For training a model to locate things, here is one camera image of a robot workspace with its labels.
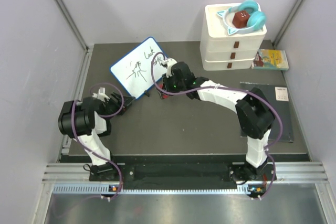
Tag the slotted grey cable duct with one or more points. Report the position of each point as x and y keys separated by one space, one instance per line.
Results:
x=106 y=189

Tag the blue framed whiteboard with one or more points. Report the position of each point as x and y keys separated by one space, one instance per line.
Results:
x=138 y=69

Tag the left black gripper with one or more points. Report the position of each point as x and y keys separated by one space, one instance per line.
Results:
x=127 y=100

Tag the brown cube toy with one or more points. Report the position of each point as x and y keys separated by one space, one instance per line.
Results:
x=240 y=19

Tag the teal cat ear headphones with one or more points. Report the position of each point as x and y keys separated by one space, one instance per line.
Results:
x=256 y=21

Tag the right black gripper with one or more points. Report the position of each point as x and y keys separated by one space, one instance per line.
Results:
x=166 y=82

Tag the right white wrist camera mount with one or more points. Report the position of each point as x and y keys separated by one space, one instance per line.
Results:
x=168 y=64

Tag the white three drawer organizer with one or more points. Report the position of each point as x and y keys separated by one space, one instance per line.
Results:
x=219 y=51

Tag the illustrated yellow teal book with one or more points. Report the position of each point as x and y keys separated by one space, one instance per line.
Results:
x=270 y=59

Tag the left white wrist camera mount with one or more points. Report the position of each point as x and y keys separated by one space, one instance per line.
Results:
x=101 y=95

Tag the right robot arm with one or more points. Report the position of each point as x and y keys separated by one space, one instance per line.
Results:
x=255 y=118

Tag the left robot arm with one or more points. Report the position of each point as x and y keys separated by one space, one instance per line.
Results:
x=89 y=120

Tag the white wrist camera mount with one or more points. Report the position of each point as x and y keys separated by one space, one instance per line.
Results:
x=101 y=95
x=168 y=64

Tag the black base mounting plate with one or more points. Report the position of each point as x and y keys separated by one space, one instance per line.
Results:
x=180 y=172

